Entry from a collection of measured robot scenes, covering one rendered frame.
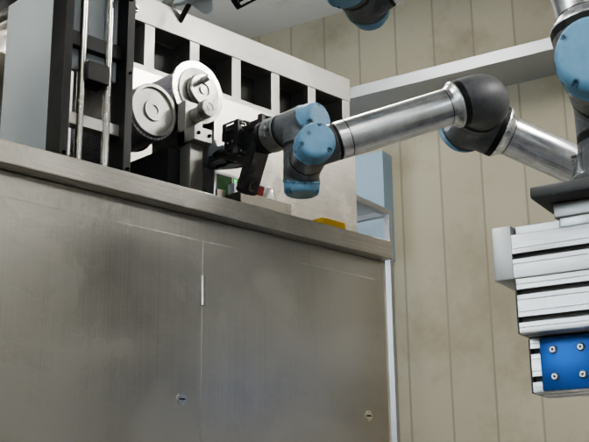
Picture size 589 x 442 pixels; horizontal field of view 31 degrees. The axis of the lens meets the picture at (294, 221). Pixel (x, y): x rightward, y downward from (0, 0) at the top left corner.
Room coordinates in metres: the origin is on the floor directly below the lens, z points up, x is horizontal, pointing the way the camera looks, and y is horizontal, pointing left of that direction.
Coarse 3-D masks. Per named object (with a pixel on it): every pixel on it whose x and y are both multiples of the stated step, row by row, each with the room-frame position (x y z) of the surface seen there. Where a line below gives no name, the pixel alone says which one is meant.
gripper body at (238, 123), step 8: (240, 120) 2.16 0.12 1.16; (256, 120) 2.17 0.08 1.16; (224, 128) 2.19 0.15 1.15; (232, 128) 2.19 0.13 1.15; (240, 128) 2.17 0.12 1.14; (248, 128) 2.16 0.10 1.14; (256, 128) 2.12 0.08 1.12; (224, 136) 2.19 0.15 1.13; (232, 136) 2.18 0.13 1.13; (240, 136) 2.17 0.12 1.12; (248, 136) 2.17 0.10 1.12; (256, 136) 2.12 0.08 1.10; (224, 144) 2.20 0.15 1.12; (232, 144) 2.18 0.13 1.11; (240, 144) 2.16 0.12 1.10; (248, 144) 2.16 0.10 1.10; (256, 144) 2.13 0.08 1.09; (232, 152) 2.17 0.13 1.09; (240, 152) 2.16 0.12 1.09; (264, 152) 2.14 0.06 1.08; (232, 160) 2.21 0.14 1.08; (240, 160) 2.21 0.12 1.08
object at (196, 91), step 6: (192, 78) 2.18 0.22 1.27; (198, 78) 2.19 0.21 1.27; (186, 84) 2.19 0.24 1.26; (192, 84) 2.18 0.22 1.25; (198, 84) 2.19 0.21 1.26; (204, 84) 2.21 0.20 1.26; (210, 84) 2.22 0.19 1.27; (186, 90) 2.19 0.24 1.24; (192, 90) 2.18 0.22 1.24; (198, 90) 2.19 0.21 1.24; (204, 90) 2.20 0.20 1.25; (210, 90) 2.22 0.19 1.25; (192, 96) 2.19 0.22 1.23; (198, 96) 2.19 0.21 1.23; (204, 96) 2.20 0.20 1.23; (210, 96) 2.22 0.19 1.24; (192, 102) 2.20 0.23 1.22; (198, 102) 2.19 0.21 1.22
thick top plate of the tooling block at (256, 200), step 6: (234, 198) 2.28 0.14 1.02; (240, 198) 2.26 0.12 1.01; (246, 198) 2.28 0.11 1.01; (252, 198) 2.29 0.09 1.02; (258, 198) 2.30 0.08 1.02; (264, 198) 2.31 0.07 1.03; (252, 204) 2.29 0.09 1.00; (258, 204) 2.30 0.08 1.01; (264, 204) 2.31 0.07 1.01; (270, 204) 2.33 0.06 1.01; (276, 204) 2.34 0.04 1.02; (282, 204) 2.36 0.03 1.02; (288, 204) 2.37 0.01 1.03; (276, 210) 2.34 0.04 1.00; (282, 210) 2.36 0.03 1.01; (288, 210) 2.37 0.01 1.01
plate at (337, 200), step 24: (0, 24) 2.23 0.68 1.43; (0, 48) 2.23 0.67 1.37; (0, 72) 2.23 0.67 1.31; (144, 72) 2.52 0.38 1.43; (0, 96) 2.24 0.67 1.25; (0, 120) 2.24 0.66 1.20; (216, 120) 2.69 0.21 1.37; (240, 168) 2.75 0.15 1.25; (336, 168) 3.02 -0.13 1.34; (336, 192) 3.02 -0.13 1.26; (312, 216) 2.95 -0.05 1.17; (336, 216) 3.02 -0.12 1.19
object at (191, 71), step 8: (184, 72) 2.18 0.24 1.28; (192, 72) 2.20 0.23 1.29; (200, 72) 2.22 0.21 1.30; (184, 80) 2.18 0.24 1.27; (184, 88) 2.19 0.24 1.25; (184, 96) 2.19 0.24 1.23; (216, 96) 2.25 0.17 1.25; (216, 104) 2.25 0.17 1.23; (176, 112) 2.22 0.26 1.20; (176, 120) 2.25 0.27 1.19; (176, 128) 2.30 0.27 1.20
